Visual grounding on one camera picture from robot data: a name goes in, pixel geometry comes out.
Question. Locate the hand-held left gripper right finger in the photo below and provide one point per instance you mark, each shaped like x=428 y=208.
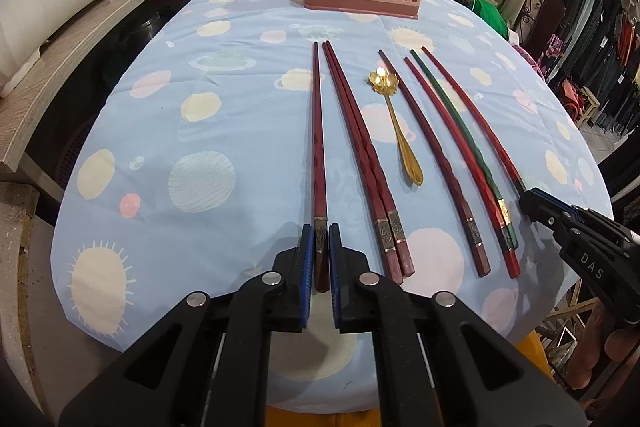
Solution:
x=336 y=277

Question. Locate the person's right hand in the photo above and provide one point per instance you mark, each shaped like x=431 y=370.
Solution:
x=600 y=347

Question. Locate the blue planet print tablecloth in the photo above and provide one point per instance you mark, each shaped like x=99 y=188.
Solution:
x=225 y=132

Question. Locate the green chopstick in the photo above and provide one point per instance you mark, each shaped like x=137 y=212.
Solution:
x=509 y=237

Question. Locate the wooden stool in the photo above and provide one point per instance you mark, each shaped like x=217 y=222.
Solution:
x=570 y=312

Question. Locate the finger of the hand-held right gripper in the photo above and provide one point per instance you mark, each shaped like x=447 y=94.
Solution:
x=545 y=209
x=600 y=222

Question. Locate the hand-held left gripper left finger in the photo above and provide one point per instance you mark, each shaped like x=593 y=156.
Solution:
x=305 y=277

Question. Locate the rack of hanging clothes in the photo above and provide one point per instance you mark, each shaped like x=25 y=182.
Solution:
x=610 y=32

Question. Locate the green cloth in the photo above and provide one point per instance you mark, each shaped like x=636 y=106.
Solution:
x=490 y=14

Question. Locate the pair dark red chopsticks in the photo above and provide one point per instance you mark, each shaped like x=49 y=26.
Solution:
x=396 y=229

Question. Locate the gold flower spoon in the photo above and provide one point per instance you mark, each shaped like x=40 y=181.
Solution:
x=411 y=169

